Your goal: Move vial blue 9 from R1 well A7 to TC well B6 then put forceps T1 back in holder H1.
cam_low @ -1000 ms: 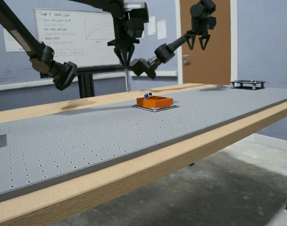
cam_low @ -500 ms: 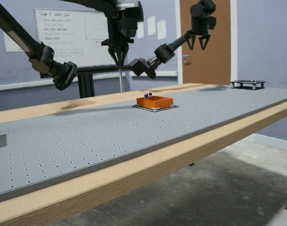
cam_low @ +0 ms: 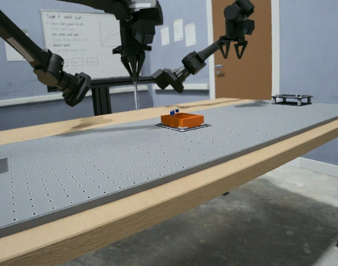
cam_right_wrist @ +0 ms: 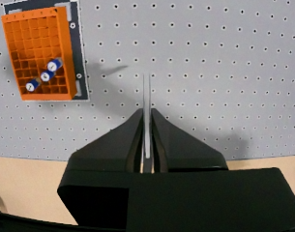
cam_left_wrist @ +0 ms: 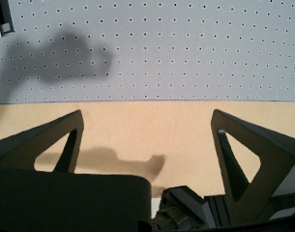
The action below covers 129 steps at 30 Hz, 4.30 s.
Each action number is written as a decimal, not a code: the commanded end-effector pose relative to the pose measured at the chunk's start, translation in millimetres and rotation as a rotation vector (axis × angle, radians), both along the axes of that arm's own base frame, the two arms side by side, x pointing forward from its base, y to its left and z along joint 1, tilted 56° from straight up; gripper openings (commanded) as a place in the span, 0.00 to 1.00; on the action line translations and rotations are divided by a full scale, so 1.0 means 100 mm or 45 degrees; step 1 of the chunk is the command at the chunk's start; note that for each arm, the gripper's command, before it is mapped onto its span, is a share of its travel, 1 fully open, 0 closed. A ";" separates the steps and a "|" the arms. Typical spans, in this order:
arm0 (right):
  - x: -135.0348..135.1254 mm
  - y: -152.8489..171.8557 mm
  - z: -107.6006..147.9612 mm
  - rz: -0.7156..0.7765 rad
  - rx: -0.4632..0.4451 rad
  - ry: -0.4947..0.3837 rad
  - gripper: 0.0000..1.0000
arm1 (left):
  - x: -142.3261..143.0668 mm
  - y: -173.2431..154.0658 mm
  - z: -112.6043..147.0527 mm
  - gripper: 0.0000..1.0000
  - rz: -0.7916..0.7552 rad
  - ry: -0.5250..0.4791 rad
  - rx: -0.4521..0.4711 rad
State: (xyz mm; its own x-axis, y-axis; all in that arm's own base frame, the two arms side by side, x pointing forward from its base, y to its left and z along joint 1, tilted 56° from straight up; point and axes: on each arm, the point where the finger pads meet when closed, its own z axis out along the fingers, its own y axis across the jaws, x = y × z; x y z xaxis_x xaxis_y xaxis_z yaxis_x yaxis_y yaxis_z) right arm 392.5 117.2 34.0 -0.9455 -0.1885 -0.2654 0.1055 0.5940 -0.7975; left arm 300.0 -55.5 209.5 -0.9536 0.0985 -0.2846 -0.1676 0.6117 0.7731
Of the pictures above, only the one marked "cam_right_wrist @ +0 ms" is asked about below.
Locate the orange grid rack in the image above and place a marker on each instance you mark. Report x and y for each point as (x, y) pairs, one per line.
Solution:
(46, 47)

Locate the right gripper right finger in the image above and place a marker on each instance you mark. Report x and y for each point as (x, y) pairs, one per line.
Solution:
(180, 151)

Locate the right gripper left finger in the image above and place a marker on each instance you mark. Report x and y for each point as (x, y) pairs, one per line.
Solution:
(115, 149)

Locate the grey perforated base plate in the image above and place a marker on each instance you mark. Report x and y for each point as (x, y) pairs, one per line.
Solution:
(221, 70)

